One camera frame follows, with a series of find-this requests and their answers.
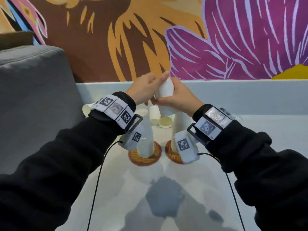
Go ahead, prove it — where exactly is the person's left hand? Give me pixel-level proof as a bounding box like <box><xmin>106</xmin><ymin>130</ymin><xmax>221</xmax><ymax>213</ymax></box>
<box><xmin>125</xmin><ymin>71</ymin><xmax>170</xmax><ymax>106</ymax></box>

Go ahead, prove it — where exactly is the round woven coaster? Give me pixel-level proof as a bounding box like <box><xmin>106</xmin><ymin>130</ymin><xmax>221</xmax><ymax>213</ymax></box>
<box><xmin>165</xmin><ymin>140</ymin><xmax>186</xmax><ymax>165</ymax></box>
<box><xmin>128</xmin><ymin>141</ymin><xmax>162</xmax><ymax>167</ymax></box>

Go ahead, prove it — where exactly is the person's left forearm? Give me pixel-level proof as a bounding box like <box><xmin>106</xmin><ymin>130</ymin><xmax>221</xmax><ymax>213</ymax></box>
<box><xmin>0</xmin><ymin>91</ymin><xmax>136</xmax><ymax>231</ymax></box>

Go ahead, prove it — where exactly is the brown cushion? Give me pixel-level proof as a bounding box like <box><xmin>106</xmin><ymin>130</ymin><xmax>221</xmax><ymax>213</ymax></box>
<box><xmin>0</xmin><ymin>31</ymin><xmax>34</xmax><ymax>51</ymax></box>

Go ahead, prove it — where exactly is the person's right forearm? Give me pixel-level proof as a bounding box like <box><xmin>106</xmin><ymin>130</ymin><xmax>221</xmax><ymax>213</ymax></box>
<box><xmin>192</xmin><ymin>104</ymin><xmax>308</xmax><ymax>231</ymax></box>

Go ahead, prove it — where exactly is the nested stack of paper cups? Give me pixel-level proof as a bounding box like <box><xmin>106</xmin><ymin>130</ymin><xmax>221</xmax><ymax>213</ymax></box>
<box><xmin>171</xmin><ymin>112</ymin><xmax>193</xmax><ymax>156</ymax></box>
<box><xmin>154</xmin><ymin>78</ymin><xmax>180</xmax><ymax>117</ymax></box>
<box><xmin>136</xmin><ymin>108</ymin><xmax>155</xmax><ymax>158</ymax></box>

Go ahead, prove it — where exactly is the person's right hand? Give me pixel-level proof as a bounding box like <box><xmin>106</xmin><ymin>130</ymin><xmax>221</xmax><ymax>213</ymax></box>
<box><xmin>150</xmin><ymin>77</ymin><xmax>205</xmax><ymax>117</ymax></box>

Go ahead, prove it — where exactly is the black cable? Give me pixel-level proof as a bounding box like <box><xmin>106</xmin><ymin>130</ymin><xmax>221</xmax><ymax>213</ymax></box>
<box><xmin>198</xmin><ymin>152</ymin><xmax>246</xmax><ymax>231</ymax></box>
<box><xmin>86</xmin><ymin>141</ymin><xmax>124</xmax><ymax>231</ymax></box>

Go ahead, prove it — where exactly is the white marker wristband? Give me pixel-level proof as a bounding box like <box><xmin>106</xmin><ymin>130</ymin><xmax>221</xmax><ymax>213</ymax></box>
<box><xmin>90</xmin><ymin>94</ymin><xmax>143</xmax><ymax>134</ymax></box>
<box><xmin>187</xmin><ymin>107</ymin><xmax>242</xmax><ymax>146</ymax></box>

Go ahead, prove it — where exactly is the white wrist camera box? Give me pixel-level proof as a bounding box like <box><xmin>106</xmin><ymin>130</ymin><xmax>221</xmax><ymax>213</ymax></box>
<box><xmin>174</xmin><ymin>131</ymin><xmax>201</xmax><ymax>165</ymax></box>
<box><xmin>119</xmin><ymin>126</ymin><xmax>145</xmax><ymax>151</ymax></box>

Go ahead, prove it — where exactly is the pile of paper cups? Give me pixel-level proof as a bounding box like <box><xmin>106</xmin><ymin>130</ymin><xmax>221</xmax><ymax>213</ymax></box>
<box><xmin>81</xmin><ymin>103</ymin><xmax>174</xmax><ymax>129</ymax></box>

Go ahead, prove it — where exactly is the grey sofa cushion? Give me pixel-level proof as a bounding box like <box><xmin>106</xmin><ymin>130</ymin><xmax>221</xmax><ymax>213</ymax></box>
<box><xmin>0</xmin><ymin>45</ymin><xmax>85</xmax><ymax>175</ymax></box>

